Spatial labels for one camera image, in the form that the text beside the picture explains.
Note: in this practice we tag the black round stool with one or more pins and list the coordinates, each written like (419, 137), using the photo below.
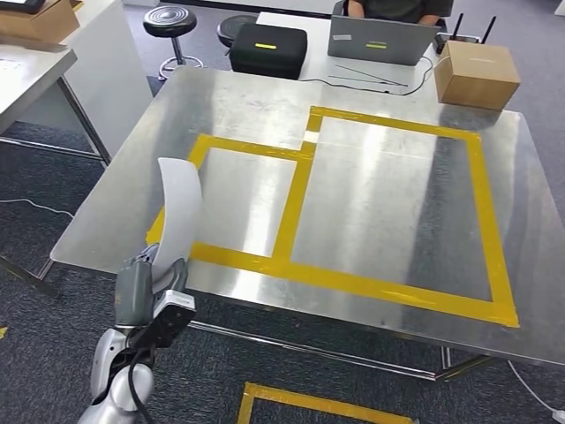
(170, 20)
(229, 29)

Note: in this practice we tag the yellow floor tape square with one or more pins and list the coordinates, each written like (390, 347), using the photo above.
(308, 401)

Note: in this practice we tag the brown cardboard box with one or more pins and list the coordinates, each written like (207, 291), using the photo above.
(477, 76)
(39, 26)

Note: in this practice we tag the black zip case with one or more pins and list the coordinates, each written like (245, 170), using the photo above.
(269, 58)

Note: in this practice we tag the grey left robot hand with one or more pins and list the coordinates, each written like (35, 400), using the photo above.
(132, 292)

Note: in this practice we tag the white desk side panel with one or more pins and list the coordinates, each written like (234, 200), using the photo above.
(110, 70)

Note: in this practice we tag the steel workbench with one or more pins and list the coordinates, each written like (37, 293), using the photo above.
(247, 105)

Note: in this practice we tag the white curved plastic part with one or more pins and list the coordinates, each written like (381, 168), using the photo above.
(181, 216)

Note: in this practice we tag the grey laptop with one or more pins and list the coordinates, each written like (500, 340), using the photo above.
(384, 41)

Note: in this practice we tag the black router with antennas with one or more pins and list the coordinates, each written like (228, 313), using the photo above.
(441, 44)

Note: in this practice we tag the steel table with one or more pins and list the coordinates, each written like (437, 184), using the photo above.
(31, 76)

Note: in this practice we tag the person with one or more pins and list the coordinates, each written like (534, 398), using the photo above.
(397, 9)

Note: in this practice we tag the black flat tray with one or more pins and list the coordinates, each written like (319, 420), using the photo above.
(22, 4)

